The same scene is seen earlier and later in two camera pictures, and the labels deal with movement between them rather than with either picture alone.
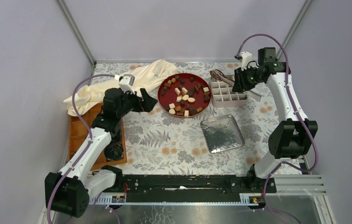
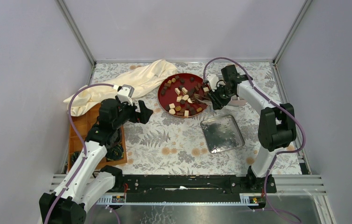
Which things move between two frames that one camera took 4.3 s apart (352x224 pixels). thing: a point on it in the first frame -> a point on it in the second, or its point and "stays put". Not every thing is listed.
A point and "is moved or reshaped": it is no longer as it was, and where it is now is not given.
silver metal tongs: x=217 y=75 is moved or reshaped
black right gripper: x=240 y=85 -> x=218 y=104
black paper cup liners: x=114 y=150 stays put
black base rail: x=188 y=189 stays put
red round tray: x=184 y=95 stays put
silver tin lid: x=221 y=133 stays put
